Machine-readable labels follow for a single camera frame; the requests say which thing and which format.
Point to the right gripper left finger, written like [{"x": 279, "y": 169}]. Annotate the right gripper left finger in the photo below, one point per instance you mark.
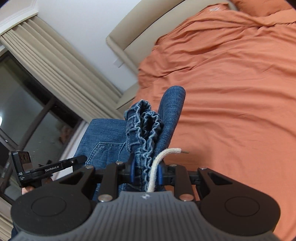
[{"x": 125, "y": 172}]

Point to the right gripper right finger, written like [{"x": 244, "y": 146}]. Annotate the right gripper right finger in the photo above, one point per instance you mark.
[{"x": 166, "y": 174}]

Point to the blue denim jeans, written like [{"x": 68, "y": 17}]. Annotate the blue denim jeans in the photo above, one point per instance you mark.
[{"x": 143, "y": 133}]

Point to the person's left hand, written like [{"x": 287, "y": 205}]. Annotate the person's left hand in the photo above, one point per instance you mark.
[{"x": 30, "y": 188}]

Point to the dark window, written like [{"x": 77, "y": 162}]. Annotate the dark window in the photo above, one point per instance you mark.
[{"x": 32, "y": 120}]

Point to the beige bedside table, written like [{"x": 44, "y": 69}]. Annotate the beige bedside table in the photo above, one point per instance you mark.
[{"x": 128, "y": 96}]

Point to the orange bed sheet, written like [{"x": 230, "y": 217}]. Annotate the orange bed sheet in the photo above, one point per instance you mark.
[{"x": 238, "y": 117}]

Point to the beige pleated curtain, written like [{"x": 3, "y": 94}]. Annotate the beige pleated curtain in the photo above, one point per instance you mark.
[{"x": 62, "y": 70}]

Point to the beige upholstered headboard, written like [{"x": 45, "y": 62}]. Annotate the beige upholstered headboard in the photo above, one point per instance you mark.
[{"x": 134, "y": 37}]

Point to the orange pillow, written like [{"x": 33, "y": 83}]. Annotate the orange pillow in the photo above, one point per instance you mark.
[{"x": 261, "y": 7}]

